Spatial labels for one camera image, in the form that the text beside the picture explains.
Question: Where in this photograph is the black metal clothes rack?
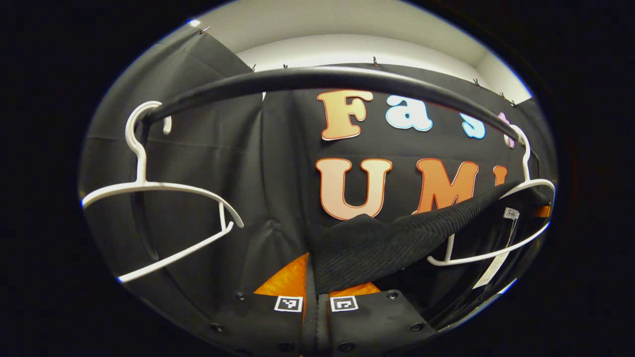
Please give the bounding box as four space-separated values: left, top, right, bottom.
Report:
143 66 542 167

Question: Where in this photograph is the black ribbed knit sweater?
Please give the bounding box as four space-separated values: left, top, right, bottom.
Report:
308 181 554 318

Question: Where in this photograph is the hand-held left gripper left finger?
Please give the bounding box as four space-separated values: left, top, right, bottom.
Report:
198 252 318 357

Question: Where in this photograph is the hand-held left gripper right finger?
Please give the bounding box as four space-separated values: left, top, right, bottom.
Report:
317 282 440 357

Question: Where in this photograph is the row of small backdrop clips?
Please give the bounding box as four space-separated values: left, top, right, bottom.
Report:
198 25 519 110

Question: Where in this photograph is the black backdrop cloth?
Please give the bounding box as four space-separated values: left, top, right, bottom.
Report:
79 22 559 348

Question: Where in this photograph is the white plastic clothes hanger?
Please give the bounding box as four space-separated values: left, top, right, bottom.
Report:
427 124 556 267
81 101 245 284

